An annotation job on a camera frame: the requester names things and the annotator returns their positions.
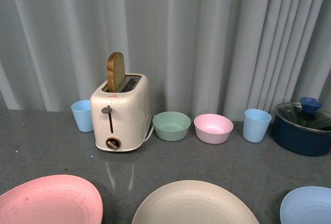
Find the pink plate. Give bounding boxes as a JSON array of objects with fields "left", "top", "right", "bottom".
[{"left": 1, "top": 175, "right": 103, "bottom": 223}]

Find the light blue plate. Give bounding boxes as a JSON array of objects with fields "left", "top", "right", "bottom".
[{"left": 280, "top": 186, "right": 330, "bottom": 224}]

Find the green bowl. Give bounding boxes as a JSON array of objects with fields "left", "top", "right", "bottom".
[{"left": 153, "top": 111, "right": 191, "bottom": 142}]

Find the cream white toaster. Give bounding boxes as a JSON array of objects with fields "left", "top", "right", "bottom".
[{"left": 90, "top": 73, "right": 152, "bottom": 153}]

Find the pink bowl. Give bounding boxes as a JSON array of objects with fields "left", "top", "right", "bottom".
[{"left": 194, "top": 114, "right": 234, "bottom": 144}]

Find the brown bread slice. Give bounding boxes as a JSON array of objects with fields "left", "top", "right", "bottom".
[{"left": 107, "top": 52, "right": 125, "bottom": 93}]

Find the light blue cup left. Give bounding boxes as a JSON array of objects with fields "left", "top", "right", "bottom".
[{"left": 71, "top": 100, "right": 94, "bottom": 132}]

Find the light blue cup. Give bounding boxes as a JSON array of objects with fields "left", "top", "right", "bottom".
[
  {"left": 71, "top": 100, "right": 94, "bottom": 132},
  {"left": 243, "top": 109, "right": 272, "bottom": 143}
]

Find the light blue cup right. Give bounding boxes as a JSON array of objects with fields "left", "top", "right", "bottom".
[{"left": 243, "top": 109, "right": 272, "bottom": 143}]

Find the beige plate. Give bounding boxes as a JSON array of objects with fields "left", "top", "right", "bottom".
[{"left": 132, "top": 180, "right": 258, "bottom": 223}]

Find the glass lid blue knob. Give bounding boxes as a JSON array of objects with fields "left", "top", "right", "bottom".
[{"left": 275, "top": 102, "right": 330, "bottom": 133}]

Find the dark blue pot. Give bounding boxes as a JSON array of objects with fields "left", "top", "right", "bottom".
[{"left": 271, "top": 114, "right": 330, "bottom": 157}]

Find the white toaster cable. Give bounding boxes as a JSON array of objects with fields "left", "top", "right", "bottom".
[{"left": 143, "top": 127, "right": 155, "bottom": 144}]

